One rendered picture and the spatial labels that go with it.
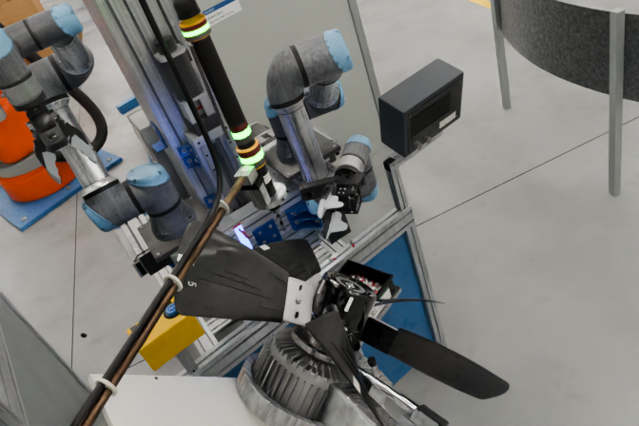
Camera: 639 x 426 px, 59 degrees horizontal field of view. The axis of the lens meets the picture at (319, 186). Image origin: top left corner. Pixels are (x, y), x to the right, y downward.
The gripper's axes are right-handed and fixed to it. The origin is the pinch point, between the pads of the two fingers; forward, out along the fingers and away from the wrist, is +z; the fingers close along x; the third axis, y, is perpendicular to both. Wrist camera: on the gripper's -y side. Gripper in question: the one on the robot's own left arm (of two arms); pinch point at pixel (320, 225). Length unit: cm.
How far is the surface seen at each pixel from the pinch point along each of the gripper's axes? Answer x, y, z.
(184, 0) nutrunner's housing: -67, -4, 22
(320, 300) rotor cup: -7.3, 9.2, 28.3
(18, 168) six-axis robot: 128, -317, -166
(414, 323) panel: 84, 13, -35
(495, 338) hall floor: 114, 43, -55
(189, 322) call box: 17.7, -33.0, 21.4
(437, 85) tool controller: -7, 23, -55
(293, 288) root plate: -9.5, 3.6, 27.9
